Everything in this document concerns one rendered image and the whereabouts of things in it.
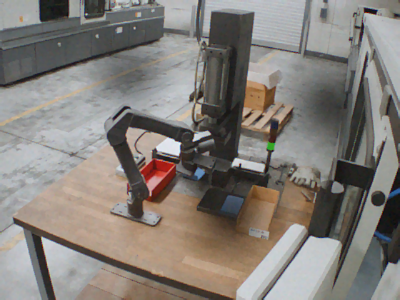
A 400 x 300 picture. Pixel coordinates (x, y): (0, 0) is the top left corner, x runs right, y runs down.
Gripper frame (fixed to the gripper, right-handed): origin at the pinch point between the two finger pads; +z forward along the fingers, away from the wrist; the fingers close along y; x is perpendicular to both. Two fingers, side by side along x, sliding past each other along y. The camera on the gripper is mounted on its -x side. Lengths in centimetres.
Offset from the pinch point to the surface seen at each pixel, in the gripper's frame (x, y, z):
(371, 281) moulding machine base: -75, -24, -17
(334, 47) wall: -54, 802, 488
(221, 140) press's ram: -6.3, 18.4, -4.3
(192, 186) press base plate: 0.5, 2.8, 14.3
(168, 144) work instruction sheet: 28, 31, 32
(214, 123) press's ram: -1.3, 23.6, -7.0
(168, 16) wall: 468, 801, 527
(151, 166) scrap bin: 22.9, 5.9, 15.1
